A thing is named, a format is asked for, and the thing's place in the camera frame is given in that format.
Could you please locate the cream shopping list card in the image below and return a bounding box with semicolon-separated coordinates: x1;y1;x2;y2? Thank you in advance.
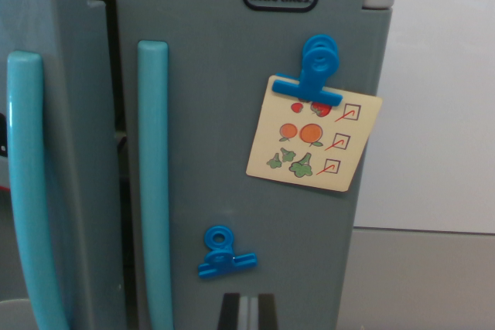
245;74;384;193

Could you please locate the teal handle of logo door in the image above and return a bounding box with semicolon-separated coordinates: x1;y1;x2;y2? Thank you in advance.
137;39;176;330

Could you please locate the large blue clip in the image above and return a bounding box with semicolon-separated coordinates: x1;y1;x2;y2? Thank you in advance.
271;33;344;108

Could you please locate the small blue clip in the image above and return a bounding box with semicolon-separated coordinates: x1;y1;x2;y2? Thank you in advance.
197;224;259;280

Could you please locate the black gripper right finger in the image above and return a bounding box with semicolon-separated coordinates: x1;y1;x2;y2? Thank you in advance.
247;292;280;330

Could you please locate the teal handle of dispenser door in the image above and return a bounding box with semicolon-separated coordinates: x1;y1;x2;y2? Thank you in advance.
6;50;71;330

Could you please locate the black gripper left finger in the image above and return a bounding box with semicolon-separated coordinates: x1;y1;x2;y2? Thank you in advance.
217;292;249;330

